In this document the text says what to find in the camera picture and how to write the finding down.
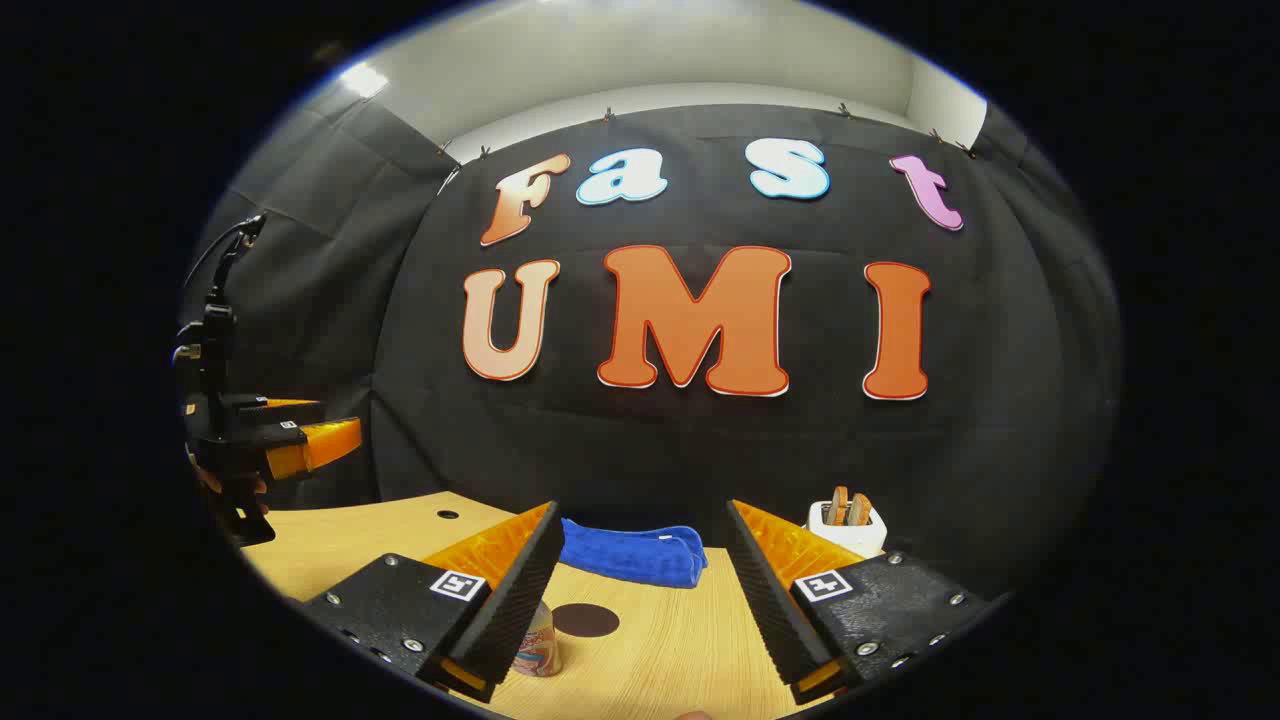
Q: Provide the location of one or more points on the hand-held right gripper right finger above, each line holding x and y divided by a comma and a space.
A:
770, 610

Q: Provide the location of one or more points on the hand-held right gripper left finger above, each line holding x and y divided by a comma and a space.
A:
520, 600

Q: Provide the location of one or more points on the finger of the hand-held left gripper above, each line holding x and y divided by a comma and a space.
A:
285, 410
315, 447

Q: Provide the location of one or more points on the silver water bottle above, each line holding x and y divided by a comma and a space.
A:
537, 640

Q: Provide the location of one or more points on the dark round coaster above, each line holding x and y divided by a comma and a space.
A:
585, 620

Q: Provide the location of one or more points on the white toaster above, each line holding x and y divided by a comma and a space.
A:
850, 538

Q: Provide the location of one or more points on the blue towel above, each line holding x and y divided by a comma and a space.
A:
630, 550

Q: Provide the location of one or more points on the toasted bread slice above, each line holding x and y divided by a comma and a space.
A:
838, 503
860, 508

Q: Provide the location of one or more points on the ceiling light panel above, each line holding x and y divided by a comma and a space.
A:
362, 78

